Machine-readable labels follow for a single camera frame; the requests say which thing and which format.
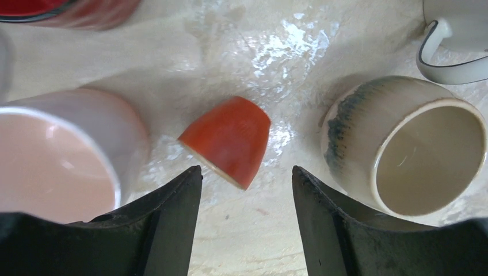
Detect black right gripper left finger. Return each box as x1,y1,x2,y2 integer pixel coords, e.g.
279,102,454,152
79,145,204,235
1,166,203,275

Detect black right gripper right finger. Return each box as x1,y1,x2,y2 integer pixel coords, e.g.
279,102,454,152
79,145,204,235
292,166,487,275

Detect beige round upside-down mug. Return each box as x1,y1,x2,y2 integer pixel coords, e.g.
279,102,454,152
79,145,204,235
321,75,487,220

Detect pink upside-down mug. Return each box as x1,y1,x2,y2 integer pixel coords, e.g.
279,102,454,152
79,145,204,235
1,89,149,224

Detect small orange cup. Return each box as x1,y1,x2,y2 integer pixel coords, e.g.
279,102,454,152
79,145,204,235
178,96,271,190

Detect tall cream upside-down mug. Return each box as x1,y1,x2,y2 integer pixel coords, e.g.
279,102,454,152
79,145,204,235
416,0,487,85

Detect red mug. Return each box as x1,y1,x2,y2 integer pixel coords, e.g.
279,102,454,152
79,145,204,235
1,0,141,30

